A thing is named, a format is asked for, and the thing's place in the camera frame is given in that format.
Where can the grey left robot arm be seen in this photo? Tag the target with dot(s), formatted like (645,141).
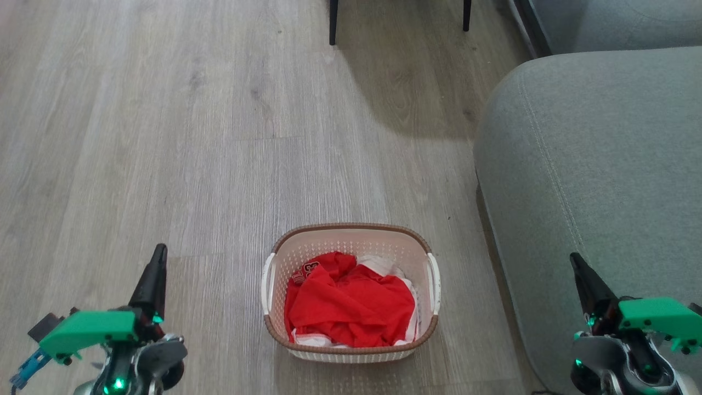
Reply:
(142,362)

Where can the white laundry basket brown rim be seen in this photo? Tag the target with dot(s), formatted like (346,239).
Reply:
(351,240)

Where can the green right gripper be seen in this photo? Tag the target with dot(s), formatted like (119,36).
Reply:
(661,318)

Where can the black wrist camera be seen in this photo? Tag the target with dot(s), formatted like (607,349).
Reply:
(696,308)
(46,326)

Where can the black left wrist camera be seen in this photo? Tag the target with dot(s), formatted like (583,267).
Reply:
(46,326)

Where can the black chair leg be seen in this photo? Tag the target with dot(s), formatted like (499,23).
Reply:
(333,22)
(466,13)

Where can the white garment red trim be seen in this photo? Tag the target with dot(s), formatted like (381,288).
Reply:
(381,265)

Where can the grey sofa seat cushion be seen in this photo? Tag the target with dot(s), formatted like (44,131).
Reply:
(620,24)

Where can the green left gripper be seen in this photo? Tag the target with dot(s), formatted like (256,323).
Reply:
(88,329)

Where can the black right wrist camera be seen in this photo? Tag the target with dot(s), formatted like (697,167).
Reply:
(696,308)

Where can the red jersey garment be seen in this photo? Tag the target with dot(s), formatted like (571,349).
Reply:
(351,304)

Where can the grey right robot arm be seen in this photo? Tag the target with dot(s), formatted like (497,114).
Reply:
(603,362)

